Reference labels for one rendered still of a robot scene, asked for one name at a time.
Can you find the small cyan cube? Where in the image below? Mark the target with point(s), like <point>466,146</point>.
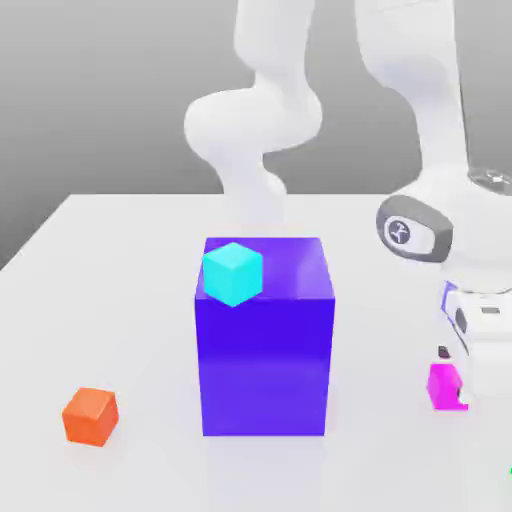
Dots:
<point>232,274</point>

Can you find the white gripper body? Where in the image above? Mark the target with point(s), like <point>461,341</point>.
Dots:
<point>490,372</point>

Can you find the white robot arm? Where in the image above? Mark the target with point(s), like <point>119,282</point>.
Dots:
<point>256,132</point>

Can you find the small orange cube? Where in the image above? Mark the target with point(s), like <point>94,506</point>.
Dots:
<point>90,416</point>

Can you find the small magenta cube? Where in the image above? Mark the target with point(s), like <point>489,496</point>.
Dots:
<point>442,386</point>

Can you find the large blue box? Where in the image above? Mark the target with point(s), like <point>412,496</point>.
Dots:
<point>264,360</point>

